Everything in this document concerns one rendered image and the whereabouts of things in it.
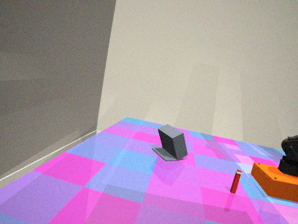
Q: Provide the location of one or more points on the grey panel with hole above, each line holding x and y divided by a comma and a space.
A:
173, 144

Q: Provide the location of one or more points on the red peg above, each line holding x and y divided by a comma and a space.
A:
236, 180

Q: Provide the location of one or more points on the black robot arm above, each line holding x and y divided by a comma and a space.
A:
289, 163

